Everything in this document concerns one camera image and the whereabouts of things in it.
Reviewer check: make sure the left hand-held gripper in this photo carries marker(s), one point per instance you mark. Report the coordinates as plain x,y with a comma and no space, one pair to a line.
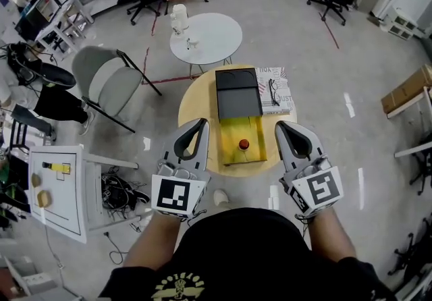
173,193

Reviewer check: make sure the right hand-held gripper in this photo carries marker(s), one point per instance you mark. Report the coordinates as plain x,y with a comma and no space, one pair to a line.
315,188

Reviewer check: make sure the black box with yellow inside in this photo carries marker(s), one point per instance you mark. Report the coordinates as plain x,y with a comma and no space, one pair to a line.
239,100

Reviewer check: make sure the person's right forearm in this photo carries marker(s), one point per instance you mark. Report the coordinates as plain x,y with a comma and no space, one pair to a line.
332,235

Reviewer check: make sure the person's left forearm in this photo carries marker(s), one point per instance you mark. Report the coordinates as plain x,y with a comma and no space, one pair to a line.
152,242

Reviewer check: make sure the brown cardboard box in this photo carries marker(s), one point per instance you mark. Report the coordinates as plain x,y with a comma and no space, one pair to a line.
405,90

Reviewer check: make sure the printed white magazine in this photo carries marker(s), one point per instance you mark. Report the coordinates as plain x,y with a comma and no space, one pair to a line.
281,97

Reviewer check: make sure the black eyeglasses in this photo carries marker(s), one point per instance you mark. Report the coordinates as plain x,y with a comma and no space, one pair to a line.
273,92

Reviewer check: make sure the white rounded floor object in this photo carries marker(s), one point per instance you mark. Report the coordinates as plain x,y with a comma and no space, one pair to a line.
221,197

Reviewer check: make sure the grey folding chair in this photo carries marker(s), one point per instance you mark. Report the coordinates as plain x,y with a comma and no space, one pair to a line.
111,83

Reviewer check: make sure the small white figurine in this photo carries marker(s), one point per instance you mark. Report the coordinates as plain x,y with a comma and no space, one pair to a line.
193,44

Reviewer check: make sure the white round table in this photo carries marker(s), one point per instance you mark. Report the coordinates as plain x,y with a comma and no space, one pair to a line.
216,40

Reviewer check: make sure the tall white figurine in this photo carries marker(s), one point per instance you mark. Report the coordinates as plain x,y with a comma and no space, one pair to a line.
179,19

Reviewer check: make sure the person's black printed shirt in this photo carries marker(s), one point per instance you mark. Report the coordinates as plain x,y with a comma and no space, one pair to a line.
243,259

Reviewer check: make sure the yellow and black tool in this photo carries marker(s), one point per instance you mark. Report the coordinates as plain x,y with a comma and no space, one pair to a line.
59,167

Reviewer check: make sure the white square table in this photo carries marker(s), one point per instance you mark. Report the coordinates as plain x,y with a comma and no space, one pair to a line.
67,198

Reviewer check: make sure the large tan block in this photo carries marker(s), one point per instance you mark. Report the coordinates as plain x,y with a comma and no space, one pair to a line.
44,198

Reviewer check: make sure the small tan block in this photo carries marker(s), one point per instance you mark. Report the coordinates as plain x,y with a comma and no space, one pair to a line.
35,179

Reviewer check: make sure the black chair base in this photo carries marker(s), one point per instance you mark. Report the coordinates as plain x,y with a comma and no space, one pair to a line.
413,252

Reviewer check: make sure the white low cabinet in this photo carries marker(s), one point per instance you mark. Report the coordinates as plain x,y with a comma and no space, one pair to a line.
401,24

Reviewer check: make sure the black backpack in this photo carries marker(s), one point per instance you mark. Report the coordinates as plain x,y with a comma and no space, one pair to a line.
47,72

